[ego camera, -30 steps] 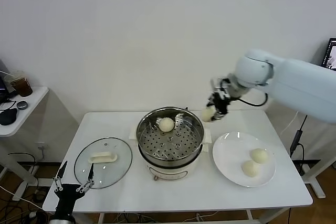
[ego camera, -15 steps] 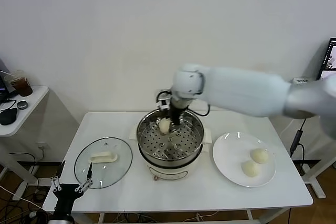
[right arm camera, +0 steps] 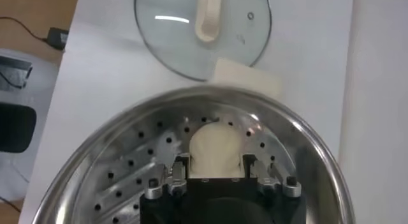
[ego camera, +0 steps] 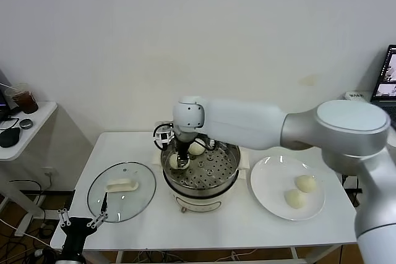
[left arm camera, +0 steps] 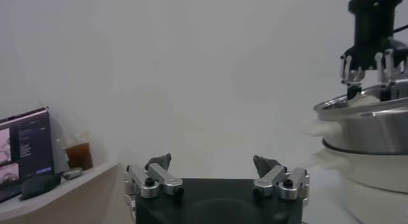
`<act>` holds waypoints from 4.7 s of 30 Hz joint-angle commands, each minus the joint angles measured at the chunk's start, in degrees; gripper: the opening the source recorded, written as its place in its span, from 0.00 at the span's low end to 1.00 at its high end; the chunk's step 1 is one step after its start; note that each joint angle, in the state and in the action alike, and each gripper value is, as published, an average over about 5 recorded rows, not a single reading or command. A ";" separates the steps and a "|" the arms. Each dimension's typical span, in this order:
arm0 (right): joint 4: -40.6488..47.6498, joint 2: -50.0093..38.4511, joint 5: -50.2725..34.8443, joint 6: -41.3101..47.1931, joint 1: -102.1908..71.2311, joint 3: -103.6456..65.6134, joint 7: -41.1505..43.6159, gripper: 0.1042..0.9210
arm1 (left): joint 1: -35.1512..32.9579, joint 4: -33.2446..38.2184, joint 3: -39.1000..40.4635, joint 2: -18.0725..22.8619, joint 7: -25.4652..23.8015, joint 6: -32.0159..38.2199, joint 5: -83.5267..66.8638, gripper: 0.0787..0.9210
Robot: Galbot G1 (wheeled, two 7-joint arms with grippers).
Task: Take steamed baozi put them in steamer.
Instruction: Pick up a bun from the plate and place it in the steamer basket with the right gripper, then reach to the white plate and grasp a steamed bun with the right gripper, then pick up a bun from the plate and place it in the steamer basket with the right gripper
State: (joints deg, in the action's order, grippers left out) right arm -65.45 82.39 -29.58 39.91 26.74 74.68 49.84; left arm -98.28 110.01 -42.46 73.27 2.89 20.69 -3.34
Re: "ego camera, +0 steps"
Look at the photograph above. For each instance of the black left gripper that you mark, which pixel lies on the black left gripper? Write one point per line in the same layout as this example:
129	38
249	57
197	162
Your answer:
75	228

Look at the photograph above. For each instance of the stainless steel steamer basket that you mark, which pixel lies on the stainless steel steamer basket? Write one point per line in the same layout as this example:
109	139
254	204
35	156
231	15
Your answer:
216	168

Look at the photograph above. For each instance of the cream electric cooker pot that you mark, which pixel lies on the cream electric cooker pot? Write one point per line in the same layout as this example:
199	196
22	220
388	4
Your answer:
201	203

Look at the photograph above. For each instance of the plastic cup of iced coffee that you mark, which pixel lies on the plastic cup of iced coffee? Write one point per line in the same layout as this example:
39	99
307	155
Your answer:
27	103

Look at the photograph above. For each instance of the white wall socket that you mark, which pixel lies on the white wall socket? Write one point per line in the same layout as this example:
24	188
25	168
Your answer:
49	171

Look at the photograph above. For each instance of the grey round puck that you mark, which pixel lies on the grey round puck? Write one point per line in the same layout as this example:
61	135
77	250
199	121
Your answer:
26	123

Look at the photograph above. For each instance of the white round plate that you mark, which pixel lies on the white round plate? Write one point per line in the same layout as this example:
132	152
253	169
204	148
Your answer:
272	189

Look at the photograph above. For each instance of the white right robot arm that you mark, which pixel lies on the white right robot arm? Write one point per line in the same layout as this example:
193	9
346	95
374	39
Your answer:
247	125

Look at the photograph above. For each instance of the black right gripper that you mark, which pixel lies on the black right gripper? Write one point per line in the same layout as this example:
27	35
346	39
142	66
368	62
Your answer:
183	149

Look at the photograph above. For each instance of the printed label sticker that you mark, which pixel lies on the printed label sticker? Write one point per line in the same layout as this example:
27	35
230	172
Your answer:
355	95

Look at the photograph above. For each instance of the white steamed baozi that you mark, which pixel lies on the white steamed baozi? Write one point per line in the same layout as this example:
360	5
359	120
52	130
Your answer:
295	199
173	162
198	149
306	183

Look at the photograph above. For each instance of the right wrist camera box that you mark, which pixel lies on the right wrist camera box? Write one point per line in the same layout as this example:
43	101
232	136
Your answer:
164	135

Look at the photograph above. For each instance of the white side table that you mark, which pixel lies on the white side table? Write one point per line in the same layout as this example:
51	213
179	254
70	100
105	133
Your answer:
38	128
367	97

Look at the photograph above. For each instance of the open grey laptop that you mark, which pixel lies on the open grey laptop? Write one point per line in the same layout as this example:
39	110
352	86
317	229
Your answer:
386	72

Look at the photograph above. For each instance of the black computer mouse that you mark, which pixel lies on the black computer mouse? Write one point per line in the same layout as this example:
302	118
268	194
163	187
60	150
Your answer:
10	137

